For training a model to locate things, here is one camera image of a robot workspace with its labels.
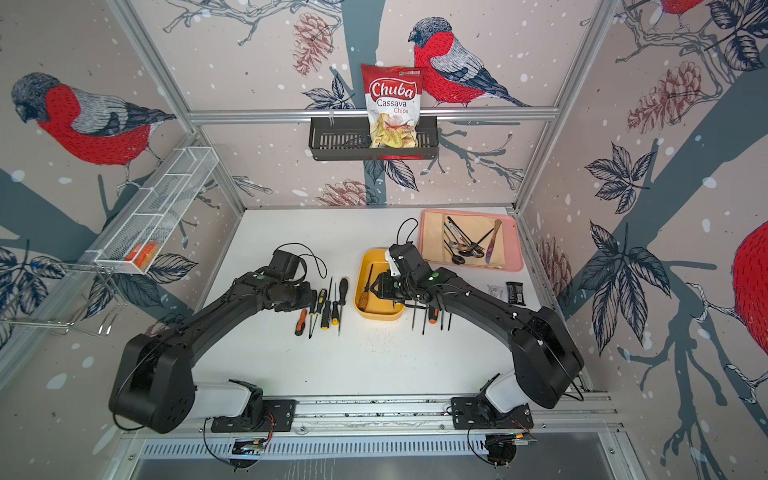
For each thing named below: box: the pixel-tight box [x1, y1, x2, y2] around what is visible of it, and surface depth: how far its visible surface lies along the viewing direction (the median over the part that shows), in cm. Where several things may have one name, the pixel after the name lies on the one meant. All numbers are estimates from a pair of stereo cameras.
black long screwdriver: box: [338, 276, 349, 336], surface depth 97 cm
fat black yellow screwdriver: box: [331, 300, 340, 327], surface depth 93 cm
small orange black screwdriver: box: [428, 306, 439, 325], surface depth 92 cm
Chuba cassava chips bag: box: [361, 64, 424, 149], surface depth 85 cm
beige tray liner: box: [422, 211, 505, 269], surface depth 113 cm
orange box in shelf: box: [125, 243, 159, 270], surface depth 68 cm
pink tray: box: [418, 209, 523, 272], surface depth 113 cm
